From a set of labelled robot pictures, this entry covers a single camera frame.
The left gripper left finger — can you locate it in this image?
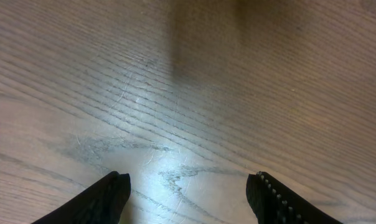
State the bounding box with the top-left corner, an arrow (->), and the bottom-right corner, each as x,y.
33,171 -> 131,224

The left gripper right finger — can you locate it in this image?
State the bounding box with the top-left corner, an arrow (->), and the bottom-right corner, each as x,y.
246,172 -> 342,224

